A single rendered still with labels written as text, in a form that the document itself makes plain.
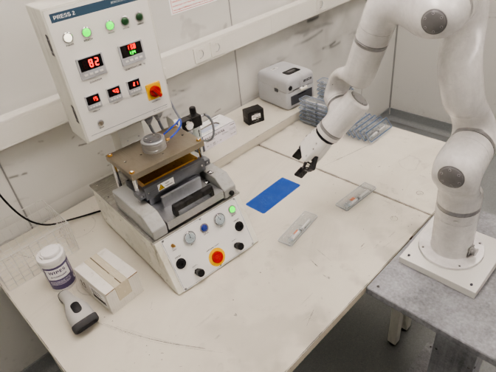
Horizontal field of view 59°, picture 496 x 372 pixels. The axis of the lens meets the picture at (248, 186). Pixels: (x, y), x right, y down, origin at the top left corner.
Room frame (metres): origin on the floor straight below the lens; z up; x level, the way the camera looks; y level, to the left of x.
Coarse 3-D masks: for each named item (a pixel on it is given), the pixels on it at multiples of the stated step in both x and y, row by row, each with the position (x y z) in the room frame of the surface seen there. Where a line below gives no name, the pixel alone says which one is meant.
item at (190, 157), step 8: (176, 160) 1.25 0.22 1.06; (184, 160) 1.25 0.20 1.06; (192, 160) 1.25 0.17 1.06; (160, 168) 1.22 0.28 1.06; (168, 168) 1.21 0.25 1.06; (176, 168) 1.21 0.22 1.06; (144, 176) 1.18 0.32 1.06; (152, 176) 1.17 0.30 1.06; (160, 176) 1.17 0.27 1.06; (144, 184) 1.14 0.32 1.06
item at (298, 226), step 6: (300, 216) 1.23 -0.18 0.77; (306, 216) 1.22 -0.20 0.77; (312, 216) 1.22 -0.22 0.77; (294, 222) 1.20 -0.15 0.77; (300, 222) 1.20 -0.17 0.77; (306, 222) 1.19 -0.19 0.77; (294, 228) 1.17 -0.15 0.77; (300, 228) 1.17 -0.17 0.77; (288, 234) 1.14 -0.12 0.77; (294, 234) 1.14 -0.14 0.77; (282, 240) 1.12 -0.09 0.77; (288, 240) 1.11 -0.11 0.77; (294, 240) 1.11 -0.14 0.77
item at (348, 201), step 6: (360, 186) 1.36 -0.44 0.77; (366, 186) 1.36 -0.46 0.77; (372, 186) 1.36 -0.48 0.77; (354, 192) 1.33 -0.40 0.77; (360, 192) 1.33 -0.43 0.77; (366, 192) 1.32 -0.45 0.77; (348, 198) 1.30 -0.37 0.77; (354, 198) 1.30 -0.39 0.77; (360, 198) 1.29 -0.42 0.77; (342, 204) 1.27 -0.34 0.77; (348, 204) 1.26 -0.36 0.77
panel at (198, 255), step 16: (224, 208) 1.16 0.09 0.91; (192, 224) 1.09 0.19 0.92; (208, 224) 1.11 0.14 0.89; (224, 224) 1.13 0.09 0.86; (176, 240) 1.04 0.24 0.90; (208, 240) 1.08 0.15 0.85; (224, 240) 1.10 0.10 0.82; (240, 240) 1.12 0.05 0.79; (176, 256) 1.01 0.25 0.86; (192, 256) 1.03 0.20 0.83; (208, 256) 1.05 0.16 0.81; (224, 256) 1.07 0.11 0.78; (176, 272) 0.98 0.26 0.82; (192, 272) 1.00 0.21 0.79; (208, 272) 1.02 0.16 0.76
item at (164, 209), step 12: (192, 180) 1.20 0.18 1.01; (204, 180) 1.25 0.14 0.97; (180, 192) 1.16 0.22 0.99; (192, 192) 1.19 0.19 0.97; (216, 192) 1.17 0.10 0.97; (156, 204) 1.14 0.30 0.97; (168, 204) 1.13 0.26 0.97; (192, 204) 1.12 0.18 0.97; (204, 204) 1.13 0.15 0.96; (168, 216) 1.07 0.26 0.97; (180, 216) 1.07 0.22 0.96; (168, 228) 1.05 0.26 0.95
